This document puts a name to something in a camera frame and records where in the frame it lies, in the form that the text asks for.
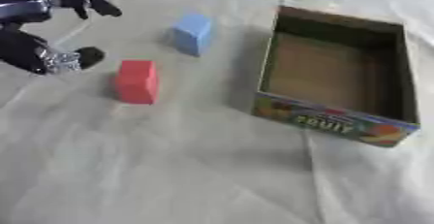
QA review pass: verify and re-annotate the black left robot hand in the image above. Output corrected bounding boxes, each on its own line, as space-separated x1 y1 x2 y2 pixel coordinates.
0 0 128 76

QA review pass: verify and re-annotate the open cardboard box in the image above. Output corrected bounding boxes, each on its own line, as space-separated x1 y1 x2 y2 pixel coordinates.
251 5 422 148

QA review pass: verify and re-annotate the red block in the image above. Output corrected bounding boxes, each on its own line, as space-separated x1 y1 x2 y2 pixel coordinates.
113 59 162 106

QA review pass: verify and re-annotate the light blue block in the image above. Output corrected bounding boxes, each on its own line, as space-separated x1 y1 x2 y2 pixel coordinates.
166 13 216 57

